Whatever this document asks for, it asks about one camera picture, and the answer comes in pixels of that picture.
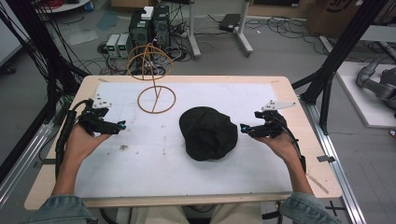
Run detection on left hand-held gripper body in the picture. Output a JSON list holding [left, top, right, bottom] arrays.
[[74, 93, 117, 137]]

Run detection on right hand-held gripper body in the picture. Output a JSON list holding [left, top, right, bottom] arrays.
[[253, 99, 297, 140]]

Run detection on person's right hand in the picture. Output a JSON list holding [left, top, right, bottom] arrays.
[[253, 131, 302, 166]]

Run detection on person's left hand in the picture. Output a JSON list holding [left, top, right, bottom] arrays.
[[63, 123, 111, 170]]

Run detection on black hat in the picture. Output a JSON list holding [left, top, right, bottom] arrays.
[[178, 105, 239, 162]]

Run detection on white table mat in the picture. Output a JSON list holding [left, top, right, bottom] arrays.
[[74, 80, 294, 199]]

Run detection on grey tape strip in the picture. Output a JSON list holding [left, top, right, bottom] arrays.
[[316, 154, 336, 163]]

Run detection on thin wooden strip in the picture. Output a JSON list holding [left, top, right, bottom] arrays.
[[305, 173, 330, 195]]

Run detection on grey power supply unit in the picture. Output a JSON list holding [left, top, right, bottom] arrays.
[[105, 34, 121, 59], [117, 33, 133, 59]]

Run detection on white floor board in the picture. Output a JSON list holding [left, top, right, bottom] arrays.
[[335, 61, 396, 129]]

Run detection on person's right denim sleeve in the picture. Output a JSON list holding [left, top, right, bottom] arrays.
[[279, 191, 344, 224]]

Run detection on person's denim sleeve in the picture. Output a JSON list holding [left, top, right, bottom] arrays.
[[279, 191, 344, 224], [18, 194, 98, 224]]

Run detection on person's left denim sleeve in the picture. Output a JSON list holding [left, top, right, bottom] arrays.
[[18, 194, 98, 224]]

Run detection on black computer tower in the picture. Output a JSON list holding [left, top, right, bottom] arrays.
[[151, 5, 172, 49], [128, 8, 154, 49]]

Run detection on flat black box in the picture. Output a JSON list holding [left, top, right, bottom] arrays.
[[218, 13, 243, 33]]

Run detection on person's beige trousers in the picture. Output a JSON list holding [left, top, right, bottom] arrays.
[[128, 203, 264, 224]]

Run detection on white device on tower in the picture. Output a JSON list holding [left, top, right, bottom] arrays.
[[140, 6, 155, 21]]

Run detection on white round table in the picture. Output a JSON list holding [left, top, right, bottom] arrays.
[[33, 0, 92, 14]]

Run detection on cardboard box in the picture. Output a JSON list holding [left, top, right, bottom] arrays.
[[305, 0, 396, 39]]

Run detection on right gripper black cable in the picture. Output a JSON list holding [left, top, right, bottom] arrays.
[[273, 117, 308, 175]]

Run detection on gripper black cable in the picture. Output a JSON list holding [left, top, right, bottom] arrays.
[[54, 98, 95, 179], [273, 117, 308, 175]]

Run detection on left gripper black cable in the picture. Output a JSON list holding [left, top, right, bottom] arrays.
[[54, 98, 95, 179]]

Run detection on wooden wire hat stand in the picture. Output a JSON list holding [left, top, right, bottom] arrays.
[[126, 42, 177, 115]]

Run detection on aluminium rail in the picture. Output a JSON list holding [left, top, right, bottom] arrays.
[[0, 120, 54, 207], [299, 94, 368, 224]]

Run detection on white table leg frame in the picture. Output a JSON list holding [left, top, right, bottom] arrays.
[[186, 0, 255, 61]]

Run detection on black metal frame stand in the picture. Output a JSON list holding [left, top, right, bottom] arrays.
[[0, 0, 92, 185], [291, 0, 388, 135]]

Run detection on tangle of floor cables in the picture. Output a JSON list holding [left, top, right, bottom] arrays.
[[246, 16, 328, 57]]

